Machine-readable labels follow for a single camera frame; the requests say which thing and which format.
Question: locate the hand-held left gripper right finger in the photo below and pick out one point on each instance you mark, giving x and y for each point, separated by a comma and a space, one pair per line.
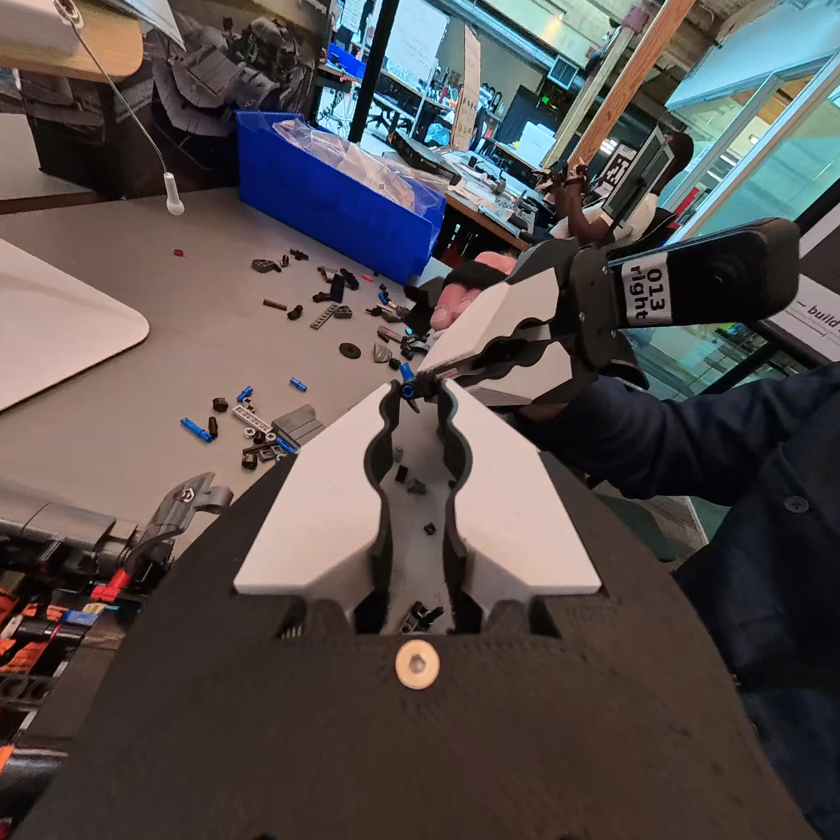
525, 525

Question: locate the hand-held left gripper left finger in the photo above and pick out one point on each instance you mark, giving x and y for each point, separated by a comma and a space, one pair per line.
308, 525

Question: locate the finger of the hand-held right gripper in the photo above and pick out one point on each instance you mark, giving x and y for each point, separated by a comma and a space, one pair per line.
499, 308
531, 380

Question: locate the black lego connector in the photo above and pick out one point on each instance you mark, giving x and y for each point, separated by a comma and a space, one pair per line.
423, 387

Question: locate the blue lego pin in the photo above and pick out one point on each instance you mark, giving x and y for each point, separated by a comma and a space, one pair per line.
407, 392

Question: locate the lego car model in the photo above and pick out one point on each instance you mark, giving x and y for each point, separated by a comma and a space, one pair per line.
39, 630

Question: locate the person's right forearm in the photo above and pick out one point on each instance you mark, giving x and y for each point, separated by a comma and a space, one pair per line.
656, 426

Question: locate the scattered loose lego pieces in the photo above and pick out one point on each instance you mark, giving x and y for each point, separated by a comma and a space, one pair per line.
325, 315

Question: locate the lego set box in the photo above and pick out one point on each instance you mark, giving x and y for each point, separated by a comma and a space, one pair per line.
197, 79

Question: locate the person's right hand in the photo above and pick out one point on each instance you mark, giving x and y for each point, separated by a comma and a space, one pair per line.
459, 302

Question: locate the wooden work table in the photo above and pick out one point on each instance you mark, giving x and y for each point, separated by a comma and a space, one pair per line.
479, 216

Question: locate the clear plastic bags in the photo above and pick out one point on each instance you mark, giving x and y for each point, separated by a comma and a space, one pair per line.
367, 164

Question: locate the blue storage bin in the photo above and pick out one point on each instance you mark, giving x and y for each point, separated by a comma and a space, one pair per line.
315, 203

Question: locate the framed printed sign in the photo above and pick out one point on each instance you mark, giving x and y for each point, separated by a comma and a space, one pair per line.
807, 315

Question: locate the person's dark clothing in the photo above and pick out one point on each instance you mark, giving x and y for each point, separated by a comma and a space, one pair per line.
774, 558

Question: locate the black pole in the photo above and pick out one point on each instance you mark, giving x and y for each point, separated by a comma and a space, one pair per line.
371, 65

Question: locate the whiteboard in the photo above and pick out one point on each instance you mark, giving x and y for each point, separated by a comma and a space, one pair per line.
413, 33

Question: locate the white book stand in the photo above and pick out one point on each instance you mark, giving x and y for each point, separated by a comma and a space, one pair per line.
52, 328

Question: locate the narrow wooden post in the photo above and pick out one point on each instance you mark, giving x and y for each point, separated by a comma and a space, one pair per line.
630, 79

